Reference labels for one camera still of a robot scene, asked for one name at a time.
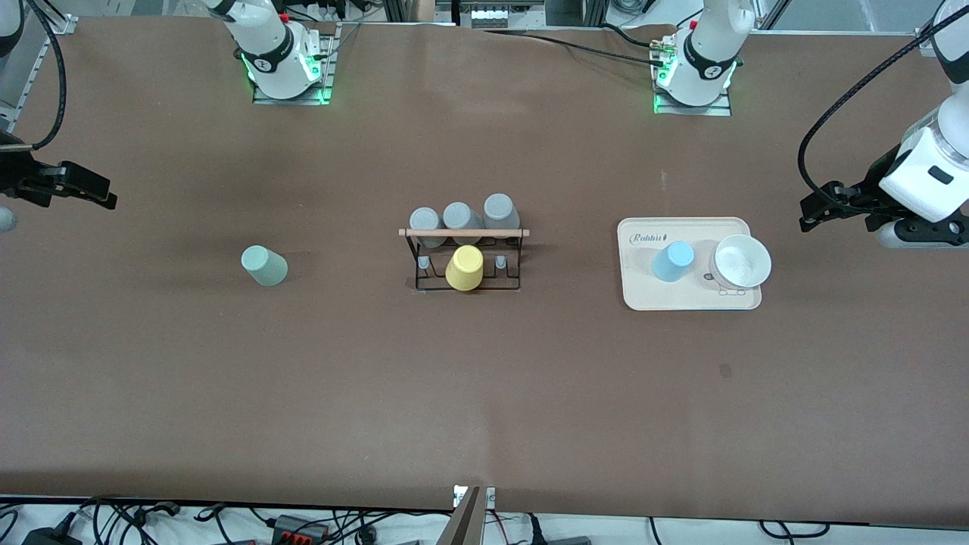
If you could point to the black red connector block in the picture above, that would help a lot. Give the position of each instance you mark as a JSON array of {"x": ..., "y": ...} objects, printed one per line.
[{"x": 299, "y": 527}]

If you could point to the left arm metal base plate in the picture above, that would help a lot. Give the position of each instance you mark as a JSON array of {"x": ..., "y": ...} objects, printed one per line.
[{"x": 693, "y": 110}]

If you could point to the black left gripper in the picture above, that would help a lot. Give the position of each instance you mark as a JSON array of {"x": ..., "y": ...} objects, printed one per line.
[{"x": 872, "y": 190}]

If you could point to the white bowl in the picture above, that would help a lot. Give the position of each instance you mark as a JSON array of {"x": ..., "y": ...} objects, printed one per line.
[{"x": 742, "y": 261}]

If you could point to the grey cup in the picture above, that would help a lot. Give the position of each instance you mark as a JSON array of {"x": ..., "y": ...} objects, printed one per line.
[
  {"x": 460, "y": 216},
  {"x": 501, "y": 210},
  {"x": 425, "y": 219}
]

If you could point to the beige rabbit print tray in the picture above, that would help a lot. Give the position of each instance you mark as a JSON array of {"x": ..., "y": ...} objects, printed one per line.
[{"x": 643, "y": 284}]

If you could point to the grey power strip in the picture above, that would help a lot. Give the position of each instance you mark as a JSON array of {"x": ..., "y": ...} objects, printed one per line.
[{"x": 503, "y": 17}]

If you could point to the light blue cup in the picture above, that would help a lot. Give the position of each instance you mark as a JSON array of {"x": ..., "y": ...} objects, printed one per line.
[{"x": 672, "y": 261}]

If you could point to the grey camera stand post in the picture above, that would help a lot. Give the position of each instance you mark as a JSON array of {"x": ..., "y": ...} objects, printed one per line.
[{"x": 465, "y": 522}]

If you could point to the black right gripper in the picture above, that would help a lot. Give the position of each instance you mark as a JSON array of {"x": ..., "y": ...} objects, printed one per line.
[{"x": 17, "y": 178}]

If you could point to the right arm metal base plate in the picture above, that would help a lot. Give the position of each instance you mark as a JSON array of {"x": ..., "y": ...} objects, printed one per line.
[{"x": 327, "y": 76}]

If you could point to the mint green cup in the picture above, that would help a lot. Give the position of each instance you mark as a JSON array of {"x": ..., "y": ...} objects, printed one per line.
[{"x": 265, "y": 266}]

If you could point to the aluminium frame rail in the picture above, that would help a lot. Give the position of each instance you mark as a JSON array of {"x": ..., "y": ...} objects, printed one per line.
[{"x": 23, "y": 83}]

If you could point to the black power adapter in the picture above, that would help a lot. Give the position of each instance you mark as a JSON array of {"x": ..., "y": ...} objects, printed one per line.
[{"x": 49, "y": 536}]

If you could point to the yellow cup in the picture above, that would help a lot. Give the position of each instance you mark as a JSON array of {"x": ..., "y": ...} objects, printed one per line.
[{"x": 464, "y": 269}]

